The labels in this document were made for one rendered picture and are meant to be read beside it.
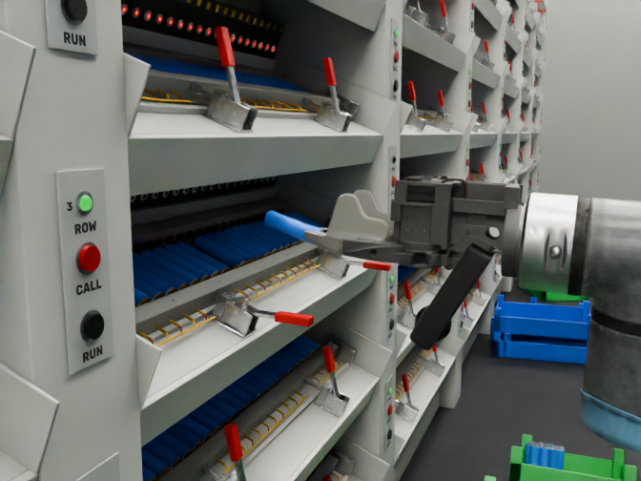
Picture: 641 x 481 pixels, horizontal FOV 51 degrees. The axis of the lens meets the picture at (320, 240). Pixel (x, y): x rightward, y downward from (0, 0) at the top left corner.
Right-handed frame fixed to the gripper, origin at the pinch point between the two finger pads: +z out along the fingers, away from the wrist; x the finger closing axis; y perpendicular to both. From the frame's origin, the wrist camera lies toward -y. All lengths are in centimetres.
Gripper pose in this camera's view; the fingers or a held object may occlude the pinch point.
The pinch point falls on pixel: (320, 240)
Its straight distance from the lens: 69.7
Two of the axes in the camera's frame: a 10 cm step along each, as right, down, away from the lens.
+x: -3.6, 1.5, -9.2
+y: 0.4, -9.8, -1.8
